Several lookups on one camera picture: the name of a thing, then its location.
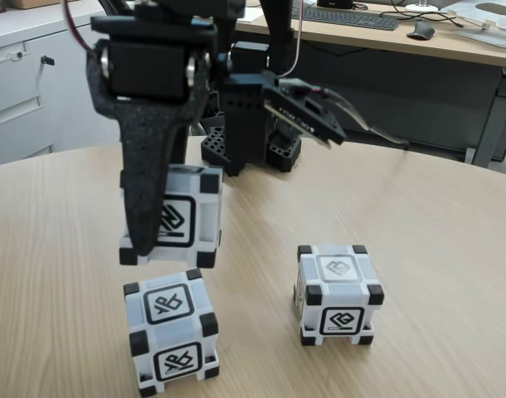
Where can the white cube zigzag symbol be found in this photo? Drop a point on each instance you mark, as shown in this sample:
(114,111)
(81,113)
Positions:
(203,215)

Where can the white cube angular symbol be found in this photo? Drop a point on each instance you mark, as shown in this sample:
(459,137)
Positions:
(340,290)

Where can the black cabinet key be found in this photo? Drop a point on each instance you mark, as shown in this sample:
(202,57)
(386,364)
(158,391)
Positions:
(47,59)

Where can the white paper sheet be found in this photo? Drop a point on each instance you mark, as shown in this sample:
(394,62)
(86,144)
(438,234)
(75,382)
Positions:
(253,14)

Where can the white filing cabinet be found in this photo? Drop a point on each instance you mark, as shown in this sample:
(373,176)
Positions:
(29,124)

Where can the brown cardboard box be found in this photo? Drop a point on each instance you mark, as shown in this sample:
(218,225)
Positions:
(37,3)

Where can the white cube crossed symbol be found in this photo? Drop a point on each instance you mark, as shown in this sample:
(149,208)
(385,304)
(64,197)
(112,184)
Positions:
(166,331)

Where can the black monitor base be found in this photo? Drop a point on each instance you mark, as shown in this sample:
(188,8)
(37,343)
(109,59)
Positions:
(336,3)

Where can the black computer keyboard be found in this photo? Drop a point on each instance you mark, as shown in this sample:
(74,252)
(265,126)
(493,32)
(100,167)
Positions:
(352,20)

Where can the black computer mouse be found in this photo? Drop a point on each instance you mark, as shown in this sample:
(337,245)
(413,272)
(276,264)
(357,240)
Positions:
(421,31)

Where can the white monitor stand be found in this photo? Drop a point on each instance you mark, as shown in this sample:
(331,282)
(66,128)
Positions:
(421,6)

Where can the wooden office desk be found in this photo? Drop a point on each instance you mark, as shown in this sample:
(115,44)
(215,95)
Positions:
(444,45)

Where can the grey laptop stand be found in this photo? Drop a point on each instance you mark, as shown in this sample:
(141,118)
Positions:
(489,25)

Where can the black gripper camera board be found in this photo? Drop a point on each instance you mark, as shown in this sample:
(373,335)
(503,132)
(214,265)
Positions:
(307,112)

